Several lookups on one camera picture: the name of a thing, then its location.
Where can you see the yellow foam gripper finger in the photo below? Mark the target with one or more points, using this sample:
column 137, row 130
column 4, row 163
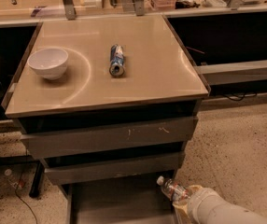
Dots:
column 194, row 188
column 181, row 209

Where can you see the clear plastic water bottle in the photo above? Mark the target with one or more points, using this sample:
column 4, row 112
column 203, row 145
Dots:
column 172, row 190

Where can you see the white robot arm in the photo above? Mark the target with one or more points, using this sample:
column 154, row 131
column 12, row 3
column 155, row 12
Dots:
column 205, row 206

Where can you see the open grey bottom drawer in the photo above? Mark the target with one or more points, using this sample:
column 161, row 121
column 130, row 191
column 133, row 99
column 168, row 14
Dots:
column 133, row 199

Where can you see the grey drawer cabinet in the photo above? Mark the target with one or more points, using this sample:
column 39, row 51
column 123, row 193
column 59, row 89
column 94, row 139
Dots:
column 159, row 82

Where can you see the grey middle drawer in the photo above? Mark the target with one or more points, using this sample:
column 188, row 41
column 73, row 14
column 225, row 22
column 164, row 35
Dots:
column 114, row 169

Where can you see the grey top drawer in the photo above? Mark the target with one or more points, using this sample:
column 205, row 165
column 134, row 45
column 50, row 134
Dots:
column 109, row 137

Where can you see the plastic bottle on floor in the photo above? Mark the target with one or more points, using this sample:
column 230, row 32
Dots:
column 14, row 178

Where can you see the blue soda can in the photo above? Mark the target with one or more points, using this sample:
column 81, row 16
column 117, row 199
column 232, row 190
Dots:
column 116, row 68

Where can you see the black table leg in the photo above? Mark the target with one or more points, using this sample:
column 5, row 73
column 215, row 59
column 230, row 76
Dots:
column 35, row 188

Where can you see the white ceramic bowl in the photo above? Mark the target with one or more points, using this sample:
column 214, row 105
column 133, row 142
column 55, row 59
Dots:
column 50, row 63

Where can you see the grey side shelf rail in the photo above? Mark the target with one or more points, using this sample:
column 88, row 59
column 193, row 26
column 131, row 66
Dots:
column 228, row 73

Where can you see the grey metal post left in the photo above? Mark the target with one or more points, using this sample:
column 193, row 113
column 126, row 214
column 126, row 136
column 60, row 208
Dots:
column 69, row 9

